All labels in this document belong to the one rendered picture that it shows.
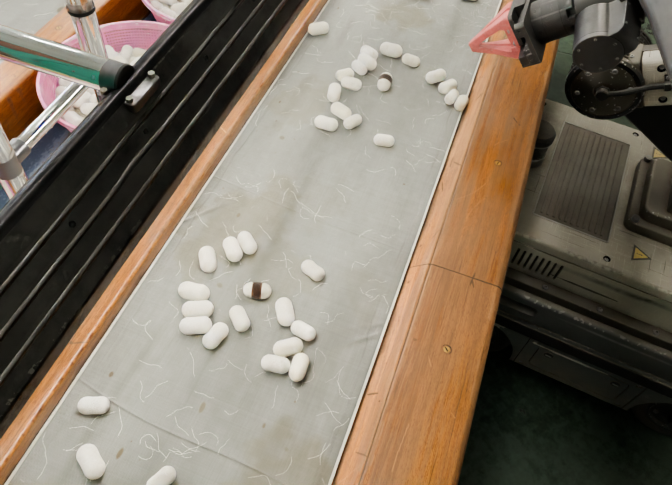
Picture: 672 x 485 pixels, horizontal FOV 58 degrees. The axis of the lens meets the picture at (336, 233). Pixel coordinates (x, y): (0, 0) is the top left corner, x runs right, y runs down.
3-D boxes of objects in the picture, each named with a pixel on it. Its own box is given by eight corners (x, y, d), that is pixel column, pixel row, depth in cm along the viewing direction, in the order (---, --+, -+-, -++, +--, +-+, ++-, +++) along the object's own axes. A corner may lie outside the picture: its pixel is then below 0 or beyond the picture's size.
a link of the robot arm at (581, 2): (635, -7, 78) (622, -43, 74) (635, 30, 74) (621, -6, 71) (580, 12, 82) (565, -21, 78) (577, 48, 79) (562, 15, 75)
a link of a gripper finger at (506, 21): (456, 36, 85) (521, 12, 79) (467, 9, 89) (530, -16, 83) (476, 75, 88) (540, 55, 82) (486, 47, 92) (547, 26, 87)
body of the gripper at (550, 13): (509, 28, 78) (567, 7, 73) (521, -12, 84) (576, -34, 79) (527, 68, 81) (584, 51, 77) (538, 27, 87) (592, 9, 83)
